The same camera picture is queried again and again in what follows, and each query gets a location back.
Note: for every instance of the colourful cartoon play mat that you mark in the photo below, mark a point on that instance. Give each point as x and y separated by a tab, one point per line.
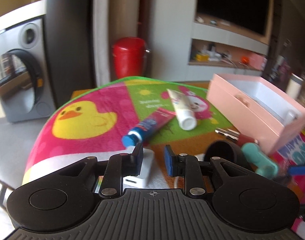
95	122

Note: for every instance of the white shelf unit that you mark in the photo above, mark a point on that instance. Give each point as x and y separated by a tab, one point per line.
174	28

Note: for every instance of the white usb adapter with cable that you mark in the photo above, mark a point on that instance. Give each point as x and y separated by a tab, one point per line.
200	157

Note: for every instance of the pink cardboard box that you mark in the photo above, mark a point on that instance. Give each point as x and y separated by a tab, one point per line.
257	109

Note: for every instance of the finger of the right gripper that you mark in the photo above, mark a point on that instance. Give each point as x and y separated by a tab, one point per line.
297	170

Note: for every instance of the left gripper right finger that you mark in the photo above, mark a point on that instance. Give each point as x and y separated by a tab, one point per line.
188	167

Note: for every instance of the red cylindrical bin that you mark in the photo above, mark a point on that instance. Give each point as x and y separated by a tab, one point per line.
129	55

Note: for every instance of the pink blue toothpaste tube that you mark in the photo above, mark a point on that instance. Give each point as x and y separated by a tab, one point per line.
147	127

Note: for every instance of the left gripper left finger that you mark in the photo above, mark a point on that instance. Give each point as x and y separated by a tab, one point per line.
116	168

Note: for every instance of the teal handheld fan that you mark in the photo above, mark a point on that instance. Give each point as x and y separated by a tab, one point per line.
265	166

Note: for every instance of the black curved holder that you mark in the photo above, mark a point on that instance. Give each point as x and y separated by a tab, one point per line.
228	151

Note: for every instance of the white power adapter block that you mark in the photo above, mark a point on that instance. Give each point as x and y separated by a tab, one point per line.
141	181

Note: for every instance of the black television screen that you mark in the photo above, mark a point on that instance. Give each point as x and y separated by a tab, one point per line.
250	14

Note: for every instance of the white thermos bottle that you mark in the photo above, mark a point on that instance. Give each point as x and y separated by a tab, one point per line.
294	86

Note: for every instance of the silver washing machine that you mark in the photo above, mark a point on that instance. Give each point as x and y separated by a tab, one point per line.
25	91

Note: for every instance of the white cream tube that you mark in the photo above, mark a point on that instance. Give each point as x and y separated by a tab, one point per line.
184	114

